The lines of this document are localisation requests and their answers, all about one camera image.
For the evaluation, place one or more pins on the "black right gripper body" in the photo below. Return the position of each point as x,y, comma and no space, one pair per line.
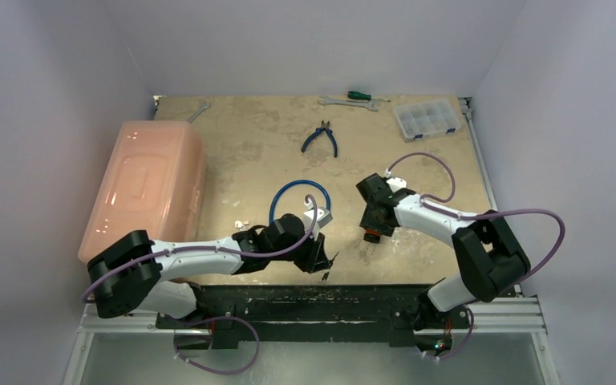
374,213

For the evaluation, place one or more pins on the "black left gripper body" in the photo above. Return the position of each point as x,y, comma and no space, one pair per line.
304,257

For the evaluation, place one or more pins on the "black-headed key bunch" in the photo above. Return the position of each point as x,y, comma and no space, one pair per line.
328,270

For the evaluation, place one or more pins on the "orange black padlock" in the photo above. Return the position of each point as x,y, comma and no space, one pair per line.
372,236

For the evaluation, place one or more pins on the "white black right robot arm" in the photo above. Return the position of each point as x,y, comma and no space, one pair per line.
489,257

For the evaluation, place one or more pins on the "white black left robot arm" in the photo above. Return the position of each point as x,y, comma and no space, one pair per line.
138,273

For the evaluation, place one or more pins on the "small silver keys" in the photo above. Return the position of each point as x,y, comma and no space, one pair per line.
241,225

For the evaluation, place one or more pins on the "clear plastic organizer box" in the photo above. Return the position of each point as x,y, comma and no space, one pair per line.
436,117

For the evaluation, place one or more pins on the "silver wrench near screwdriver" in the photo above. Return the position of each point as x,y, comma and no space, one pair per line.
369,105

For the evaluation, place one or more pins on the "pink plastic storage box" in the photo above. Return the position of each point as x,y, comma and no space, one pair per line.
155,180

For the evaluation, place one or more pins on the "small silver wrench left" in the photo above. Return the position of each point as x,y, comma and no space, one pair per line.
203,107

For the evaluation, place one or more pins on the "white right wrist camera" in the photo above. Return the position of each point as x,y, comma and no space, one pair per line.
393,182

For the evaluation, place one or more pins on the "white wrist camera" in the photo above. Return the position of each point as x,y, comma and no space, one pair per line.
315,217
393,182

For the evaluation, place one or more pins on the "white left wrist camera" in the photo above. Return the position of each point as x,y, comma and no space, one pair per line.
315,217

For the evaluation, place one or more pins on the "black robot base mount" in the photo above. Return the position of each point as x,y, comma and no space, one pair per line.
386,313

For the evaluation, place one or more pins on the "blue cable lock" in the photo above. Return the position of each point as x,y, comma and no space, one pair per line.
292,190

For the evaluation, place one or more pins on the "green-handled screwdriver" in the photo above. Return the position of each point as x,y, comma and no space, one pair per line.
356,95

